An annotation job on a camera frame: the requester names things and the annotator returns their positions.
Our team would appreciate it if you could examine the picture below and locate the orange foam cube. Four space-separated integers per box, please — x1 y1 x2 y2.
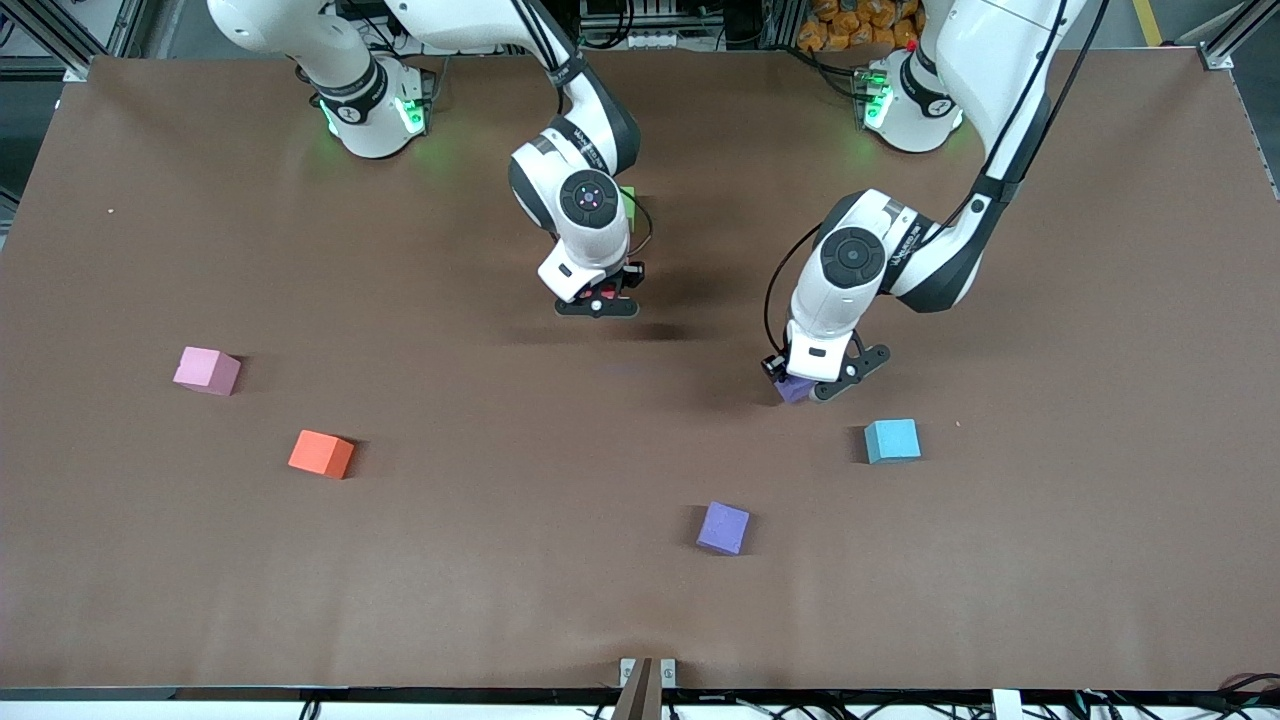
288 430 355 480

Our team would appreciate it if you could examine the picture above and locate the cyan foam cube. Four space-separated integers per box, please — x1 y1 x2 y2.
864 418 922 465

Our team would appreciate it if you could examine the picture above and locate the white electronics unit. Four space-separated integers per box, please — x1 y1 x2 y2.
578 0 723 49

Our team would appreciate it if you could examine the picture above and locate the orange snack bag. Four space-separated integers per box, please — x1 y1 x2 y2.
800 0 926 51

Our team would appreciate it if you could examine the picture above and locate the brown table cover sheet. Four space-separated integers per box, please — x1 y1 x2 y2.
0 45 1280 693

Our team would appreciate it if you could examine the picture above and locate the pale pink foam cube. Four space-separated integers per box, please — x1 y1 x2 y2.
173 346 242 397

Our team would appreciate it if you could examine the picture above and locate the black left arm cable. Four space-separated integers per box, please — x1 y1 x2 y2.
763 0 1111 361

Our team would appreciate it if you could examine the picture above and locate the black base cable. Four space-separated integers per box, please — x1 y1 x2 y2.
795 42 869 99

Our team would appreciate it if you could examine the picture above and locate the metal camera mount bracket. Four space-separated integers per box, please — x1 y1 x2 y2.
612 657 678 720

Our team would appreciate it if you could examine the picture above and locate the aluminium frame profile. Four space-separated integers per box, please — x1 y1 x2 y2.
1195 0 1280 201
0 0 151 83

